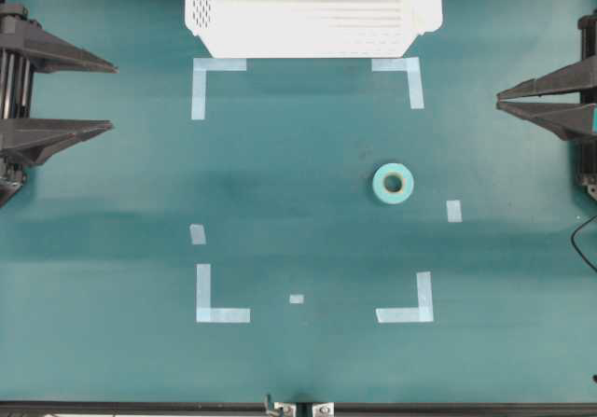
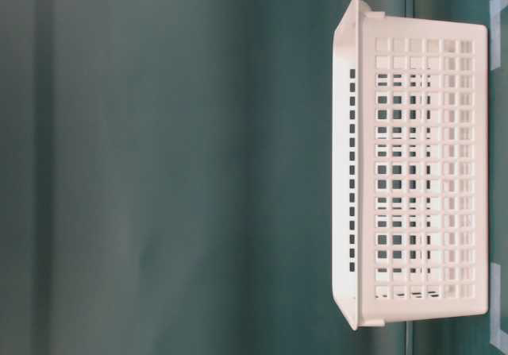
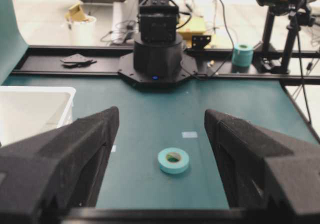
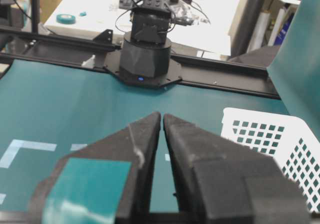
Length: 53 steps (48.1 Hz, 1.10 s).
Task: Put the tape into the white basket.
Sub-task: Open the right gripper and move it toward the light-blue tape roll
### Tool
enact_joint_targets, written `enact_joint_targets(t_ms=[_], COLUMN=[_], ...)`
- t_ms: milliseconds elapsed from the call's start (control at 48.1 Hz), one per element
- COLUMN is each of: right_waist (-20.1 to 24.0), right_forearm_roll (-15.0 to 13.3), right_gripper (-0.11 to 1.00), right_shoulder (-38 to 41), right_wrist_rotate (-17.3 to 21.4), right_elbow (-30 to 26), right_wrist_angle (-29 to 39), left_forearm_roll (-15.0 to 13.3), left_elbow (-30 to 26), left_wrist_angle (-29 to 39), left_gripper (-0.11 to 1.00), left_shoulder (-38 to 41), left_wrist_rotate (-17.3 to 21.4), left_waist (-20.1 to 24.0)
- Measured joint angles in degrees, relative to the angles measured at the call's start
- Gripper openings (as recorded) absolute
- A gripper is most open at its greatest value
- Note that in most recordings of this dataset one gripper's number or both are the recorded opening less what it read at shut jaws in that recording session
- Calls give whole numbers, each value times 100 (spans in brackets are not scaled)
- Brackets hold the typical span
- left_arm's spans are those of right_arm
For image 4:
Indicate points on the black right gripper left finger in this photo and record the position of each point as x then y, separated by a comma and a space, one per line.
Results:
108, 181

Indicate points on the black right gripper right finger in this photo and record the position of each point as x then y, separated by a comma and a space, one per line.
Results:
219, 181

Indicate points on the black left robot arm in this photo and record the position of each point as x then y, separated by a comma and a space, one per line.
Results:
143, 61

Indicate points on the white plastic basket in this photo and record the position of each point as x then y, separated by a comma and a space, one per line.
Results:
287, 139

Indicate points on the teal tape roll on desk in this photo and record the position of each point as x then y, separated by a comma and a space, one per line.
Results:
66, 19

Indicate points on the white background desk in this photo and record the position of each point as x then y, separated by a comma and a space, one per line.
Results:
151, 22

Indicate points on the black aluminium frame rail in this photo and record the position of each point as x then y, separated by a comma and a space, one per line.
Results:
189, 71

